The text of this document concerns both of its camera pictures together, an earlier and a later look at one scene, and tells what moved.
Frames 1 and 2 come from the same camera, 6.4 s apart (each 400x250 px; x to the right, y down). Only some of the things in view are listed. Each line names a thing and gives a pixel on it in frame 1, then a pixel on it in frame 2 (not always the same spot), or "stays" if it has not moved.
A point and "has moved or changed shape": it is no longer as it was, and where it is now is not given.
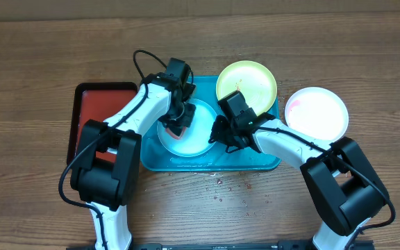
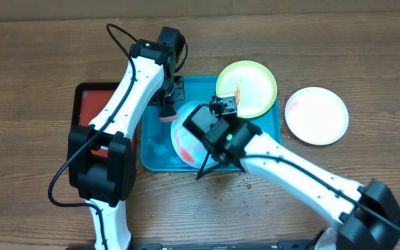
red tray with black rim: [96, 101] stays
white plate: [319, 112] stays
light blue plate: [194, 141] has moved or changed shape
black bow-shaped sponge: [173, 135] has moved or changed shape
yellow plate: [254, 80] stays
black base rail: [213, 246] stays
